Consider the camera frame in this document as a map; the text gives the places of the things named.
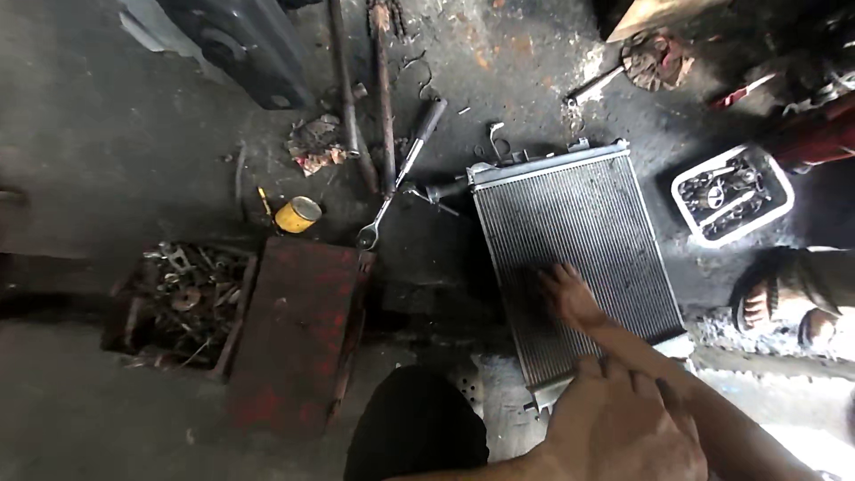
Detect brown crumpled round cloth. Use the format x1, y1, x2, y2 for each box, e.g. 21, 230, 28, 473
622, 32, 696, 92

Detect white rectangular basin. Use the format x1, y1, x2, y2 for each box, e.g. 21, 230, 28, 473
671, 145, 796, 249

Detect pile of sockets and tools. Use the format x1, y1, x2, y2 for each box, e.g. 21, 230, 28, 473
680, 155, 773, 240

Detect silver extension handle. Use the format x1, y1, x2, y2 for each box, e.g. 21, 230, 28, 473
565, 65, 626, 108

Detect red-handled screwdriver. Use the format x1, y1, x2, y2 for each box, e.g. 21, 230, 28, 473
709, 73, 777, 110

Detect long rusty brown bar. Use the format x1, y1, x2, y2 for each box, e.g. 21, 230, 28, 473
371, 3, 398, 199

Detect cardboard box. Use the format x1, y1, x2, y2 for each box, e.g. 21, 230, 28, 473
606, 0, 729, 44

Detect rusty chain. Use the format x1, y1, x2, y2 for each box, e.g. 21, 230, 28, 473
366, 0, 408, 42

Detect silver radiator with black fins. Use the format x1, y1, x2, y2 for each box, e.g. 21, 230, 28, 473
465, 138, 697, 420

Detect long dark metal pipe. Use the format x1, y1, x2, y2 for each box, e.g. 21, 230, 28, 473
328, 0, 360, 159

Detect dark rubber hose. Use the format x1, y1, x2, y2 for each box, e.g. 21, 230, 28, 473
234, 140, 248, 221

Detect short rusty pipe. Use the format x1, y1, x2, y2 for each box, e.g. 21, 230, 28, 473
354, 123, 380, 195

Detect red metal jack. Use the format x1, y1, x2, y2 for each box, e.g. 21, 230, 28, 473
761, 92, 855, 175

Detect person's left hand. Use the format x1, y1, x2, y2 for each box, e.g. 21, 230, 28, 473
534, 355, 709, 481

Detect person's legs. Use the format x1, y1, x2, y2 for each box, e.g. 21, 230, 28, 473
343, 365, 490, 481

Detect person's right forearm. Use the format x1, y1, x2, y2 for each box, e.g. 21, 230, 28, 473
586, 317, 824, 481

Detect dirty crumpled rag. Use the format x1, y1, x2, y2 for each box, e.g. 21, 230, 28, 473
287, 114, 350, 177

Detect long chrome ratchet wrench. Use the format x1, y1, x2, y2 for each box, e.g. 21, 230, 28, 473
357, 98, 448, 252

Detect yellow can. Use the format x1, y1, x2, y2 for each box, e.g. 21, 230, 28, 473
274, 196, 323, 234

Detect large black plastic part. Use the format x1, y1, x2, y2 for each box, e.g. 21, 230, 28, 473
157, 0, 318, 112

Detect person's right hand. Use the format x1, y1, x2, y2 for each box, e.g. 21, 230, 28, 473
538, 262, 609, 334

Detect rusty metal tool tray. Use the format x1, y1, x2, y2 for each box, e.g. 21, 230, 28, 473
100, 242, 259, 382

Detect person's left forearm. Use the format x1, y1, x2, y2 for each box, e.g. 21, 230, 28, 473
384, 452, 569, 481

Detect heap of greasy metal parts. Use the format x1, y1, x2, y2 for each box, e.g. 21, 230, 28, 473
137, 242, 249, 368

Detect red metal toolbox lid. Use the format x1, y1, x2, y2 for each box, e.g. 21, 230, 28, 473
226, 235, 376, 438

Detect thin curved black wire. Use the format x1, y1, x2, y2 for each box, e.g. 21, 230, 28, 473
401, 51, 434, 100

